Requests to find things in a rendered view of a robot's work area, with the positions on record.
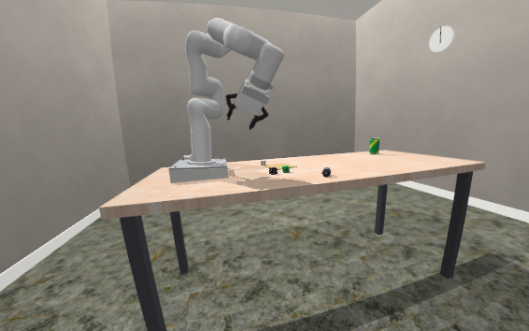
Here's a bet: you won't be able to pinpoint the tan square mat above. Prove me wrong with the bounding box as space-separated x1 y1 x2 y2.
264 163 297 170

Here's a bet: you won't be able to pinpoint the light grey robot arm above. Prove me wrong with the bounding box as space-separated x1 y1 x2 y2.
184 18 284 165

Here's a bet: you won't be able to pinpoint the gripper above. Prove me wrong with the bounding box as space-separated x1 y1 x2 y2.
226 79 268 130

